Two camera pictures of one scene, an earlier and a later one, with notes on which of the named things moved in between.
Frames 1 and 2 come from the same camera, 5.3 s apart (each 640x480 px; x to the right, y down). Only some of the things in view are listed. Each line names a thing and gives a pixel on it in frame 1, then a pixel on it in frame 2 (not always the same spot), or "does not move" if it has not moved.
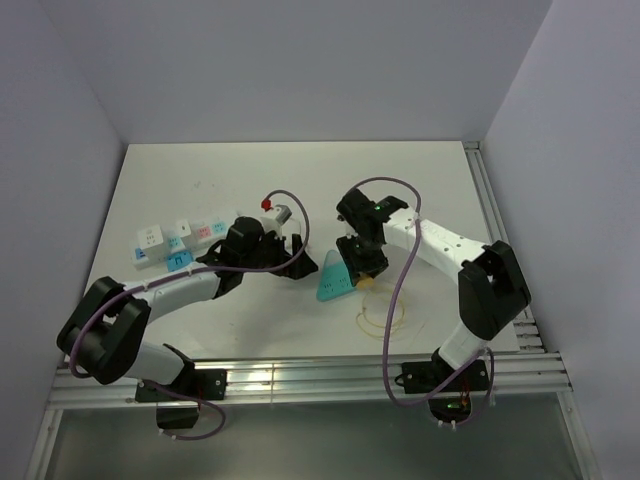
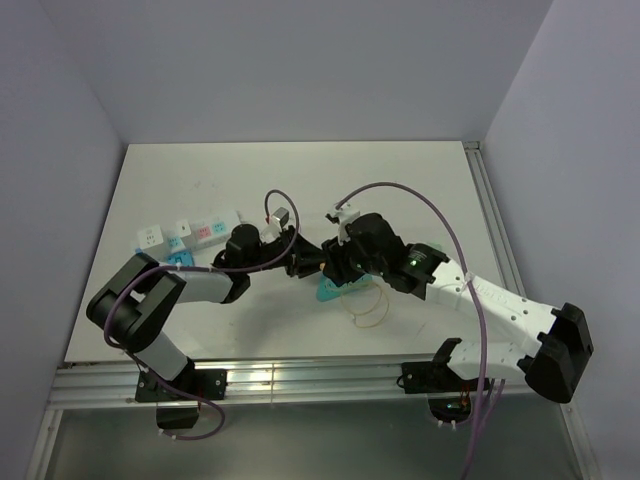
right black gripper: [346, 247] to [335, 253]
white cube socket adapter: [149, 237] does not move
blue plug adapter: [179, 260] does not move
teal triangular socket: [335, 280] does not move
